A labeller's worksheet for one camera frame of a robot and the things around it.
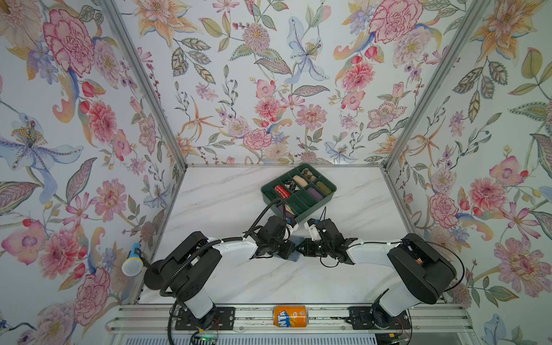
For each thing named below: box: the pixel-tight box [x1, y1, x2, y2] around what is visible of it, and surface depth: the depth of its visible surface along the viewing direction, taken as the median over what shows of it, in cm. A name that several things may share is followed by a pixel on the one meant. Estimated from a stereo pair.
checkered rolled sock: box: [284, 178, 301, 194], surface depth 107 cm
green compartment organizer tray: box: [260, 163, 338, 223], surface depth 106 cm
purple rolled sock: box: [306, 187, 324, 202], surface depth 104 cm
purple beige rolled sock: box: [277, 203, 296, 218], surface depth 100 cm
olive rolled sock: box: [315, 181, 333, 195], surface depth 106 cm
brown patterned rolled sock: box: [301, 168, 318, 182], surface depth 112 cm
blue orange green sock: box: [287, 250, 299, 262], surface depth 88 cm
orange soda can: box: [273, 304, 308, 328], surface depth 71 cm
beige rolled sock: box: [292, 175, 309, 188], surface depth 109 cm
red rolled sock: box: [274, 184, 292, 200], surface depth 106 cm
